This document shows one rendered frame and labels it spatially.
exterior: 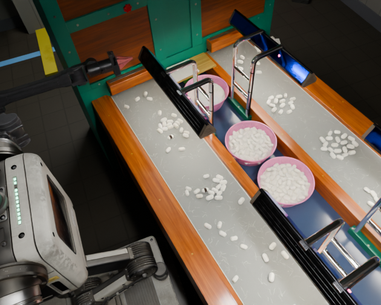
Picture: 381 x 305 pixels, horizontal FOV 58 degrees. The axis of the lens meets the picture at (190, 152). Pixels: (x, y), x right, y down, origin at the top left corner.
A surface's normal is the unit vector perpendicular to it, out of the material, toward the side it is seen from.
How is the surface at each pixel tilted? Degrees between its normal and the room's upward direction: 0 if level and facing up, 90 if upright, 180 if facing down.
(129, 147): 0
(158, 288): 0
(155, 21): 90
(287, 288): 0
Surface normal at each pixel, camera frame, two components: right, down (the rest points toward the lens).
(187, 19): 0.51, 0.69
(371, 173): -0.06, -0.58
